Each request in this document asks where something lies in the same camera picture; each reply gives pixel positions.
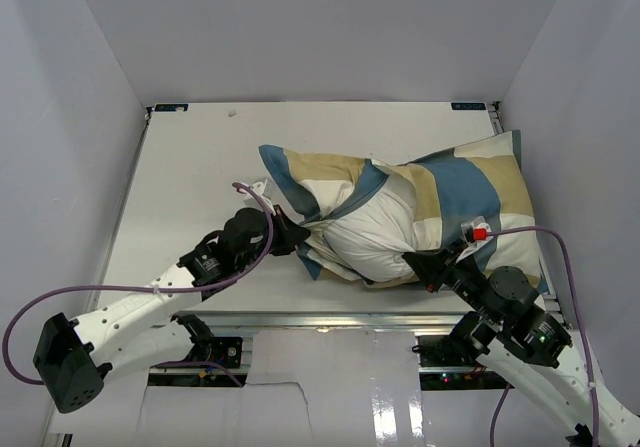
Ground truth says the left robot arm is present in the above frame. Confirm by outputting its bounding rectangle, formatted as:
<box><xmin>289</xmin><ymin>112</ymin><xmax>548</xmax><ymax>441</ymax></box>
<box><xmin>33</xmin><ymin>207</ymin><xmax>310</xmax><ymax>414</ymax></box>

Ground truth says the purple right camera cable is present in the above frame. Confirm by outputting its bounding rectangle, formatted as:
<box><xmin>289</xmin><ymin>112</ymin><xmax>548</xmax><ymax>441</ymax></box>
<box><xmin>487</xmin><ymin>225</ymin><xmax>601</xmax><ymax>447</ymax></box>

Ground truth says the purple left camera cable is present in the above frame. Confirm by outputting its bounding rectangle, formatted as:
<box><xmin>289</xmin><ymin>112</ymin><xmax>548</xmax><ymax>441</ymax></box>
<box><xmin>2</xmin><ymin>181</ymin><xmax>276</xmax><ymax>386</ymax></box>

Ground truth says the white pillow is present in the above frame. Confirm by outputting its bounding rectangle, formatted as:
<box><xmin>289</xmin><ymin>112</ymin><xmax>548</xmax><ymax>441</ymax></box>
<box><xmin>302</xmin><ymin>174</ymin><xmax>418</xmax><ymax>288</ymax></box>

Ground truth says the purple camera cable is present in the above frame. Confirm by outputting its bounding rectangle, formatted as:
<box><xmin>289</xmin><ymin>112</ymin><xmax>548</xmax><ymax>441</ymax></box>
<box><xmin>2</xmin><ymin>181</ymin><xmax>276</xmax><ymax>386</ymax></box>
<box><xmin>487</xmin><ymin>225</ymin><xmax>601</xmax><ymax>447</ymax></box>

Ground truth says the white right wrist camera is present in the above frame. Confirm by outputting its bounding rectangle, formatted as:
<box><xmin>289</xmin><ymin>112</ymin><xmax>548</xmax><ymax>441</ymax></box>
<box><xmin>456</xmin><ymin>216</ymin><xmax>491</xmax><ymax>262</ymax></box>

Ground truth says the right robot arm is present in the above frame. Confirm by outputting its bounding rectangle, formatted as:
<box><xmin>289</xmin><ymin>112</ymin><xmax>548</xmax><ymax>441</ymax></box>
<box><xmin>403</xmin><ymin>242</ymin><xmax>639</xmax><ymax>446</ymax></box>

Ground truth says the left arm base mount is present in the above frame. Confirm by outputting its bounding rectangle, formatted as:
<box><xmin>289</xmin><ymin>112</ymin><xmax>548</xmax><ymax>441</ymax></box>
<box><xmin>153</xmin><ymin>314</ymin><xmax>247</xmax><ymax>388</ymax></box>

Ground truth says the blue left corner sticker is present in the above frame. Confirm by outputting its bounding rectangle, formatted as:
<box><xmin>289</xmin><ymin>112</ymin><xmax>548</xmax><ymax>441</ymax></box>
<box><xmin>153</xmin><ymin>103</ymin><xmax>189</xmax><ymax>112</ymax></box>

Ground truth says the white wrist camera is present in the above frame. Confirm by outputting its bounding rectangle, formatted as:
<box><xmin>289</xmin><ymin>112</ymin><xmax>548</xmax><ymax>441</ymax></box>
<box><xmin>236</xmin><ymin>178</ymin><xmax>275</xmax><ymax>209</ymax></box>
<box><xmin>456</xmin><ymin>216</ymin><xmax>491</xmax><ymax>262</ymax></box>

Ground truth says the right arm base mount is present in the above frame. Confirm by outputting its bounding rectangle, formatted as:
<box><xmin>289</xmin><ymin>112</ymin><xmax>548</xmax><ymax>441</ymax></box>
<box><xmin>412</xmin><ymin>312</ymin><xmax>506</xmax><ymax>392</ymax></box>

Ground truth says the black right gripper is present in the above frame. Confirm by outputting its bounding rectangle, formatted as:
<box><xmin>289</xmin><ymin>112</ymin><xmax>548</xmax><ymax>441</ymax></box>
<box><xmin>404</xmin><ymin>237</ymin><xmax>502</xmax><ymax>324</ymax></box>

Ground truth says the blue tan white pillowcase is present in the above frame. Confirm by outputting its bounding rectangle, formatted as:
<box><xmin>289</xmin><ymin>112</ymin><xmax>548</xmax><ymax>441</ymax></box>
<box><xmin>259</xmin><ymin>131</ymin><xmax>542</xmax><ymax>285</ymax></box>

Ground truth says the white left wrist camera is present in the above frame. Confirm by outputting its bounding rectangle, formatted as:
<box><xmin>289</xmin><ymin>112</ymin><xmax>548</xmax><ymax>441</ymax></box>
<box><xmin>236</xmin><ymin>178</ymin><xmax>275</xmax><ymax>209</ymax></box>

